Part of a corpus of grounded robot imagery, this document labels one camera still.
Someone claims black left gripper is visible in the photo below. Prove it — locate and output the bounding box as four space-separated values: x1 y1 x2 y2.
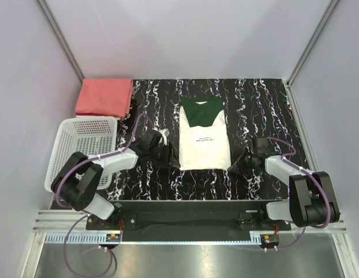
149 142 181 169

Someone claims white and green raglan t-shirt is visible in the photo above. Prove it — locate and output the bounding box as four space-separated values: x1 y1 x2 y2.
179 96 231 171

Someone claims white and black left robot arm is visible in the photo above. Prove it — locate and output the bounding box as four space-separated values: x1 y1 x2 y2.
50 129 180 229

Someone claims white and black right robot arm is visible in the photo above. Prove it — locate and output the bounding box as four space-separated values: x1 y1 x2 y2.
228 137 340 230

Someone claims folded white t-shirt under stack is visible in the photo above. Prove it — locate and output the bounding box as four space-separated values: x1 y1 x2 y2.
75 114 121 120

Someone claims white perforated plastic basket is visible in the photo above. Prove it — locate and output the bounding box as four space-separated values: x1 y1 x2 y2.
45 116 118 192

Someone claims folded pink t-shirt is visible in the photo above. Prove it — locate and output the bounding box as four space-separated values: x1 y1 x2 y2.
75 78 133 119

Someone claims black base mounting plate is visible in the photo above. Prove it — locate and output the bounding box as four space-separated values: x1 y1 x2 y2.
86 200 291 244

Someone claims right small circuit board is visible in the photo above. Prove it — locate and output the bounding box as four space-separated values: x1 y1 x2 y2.
261 234 280 245

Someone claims small circuit board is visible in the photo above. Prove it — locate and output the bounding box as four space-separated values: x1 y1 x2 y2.
261 234 280 245
106 233 122 242

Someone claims left small circuit board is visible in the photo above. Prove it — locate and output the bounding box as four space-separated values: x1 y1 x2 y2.
106 233 122 242

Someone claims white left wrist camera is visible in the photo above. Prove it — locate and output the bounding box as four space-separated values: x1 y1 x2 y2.
159 129 170 145

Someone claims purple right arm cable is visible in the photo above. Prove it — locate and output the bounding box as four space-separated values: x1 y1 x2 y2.
268 137 334 251

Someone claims slotted aluminium front rail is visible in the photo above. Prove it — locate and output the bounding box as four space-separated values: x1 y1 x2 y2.
31 210 347 247

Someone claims left aluminium frame post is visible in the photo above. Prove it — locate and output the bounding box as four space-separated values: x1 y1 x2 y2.
35 0 85 83

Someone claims aluminium frame post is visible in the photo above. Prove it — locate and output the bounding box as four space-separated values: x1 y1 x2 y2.
35 0 85 83
286 0 341 88

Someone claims right aluminium frame post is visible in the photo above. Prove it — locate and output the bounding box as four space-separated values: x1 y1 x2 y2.
286 0 341 88

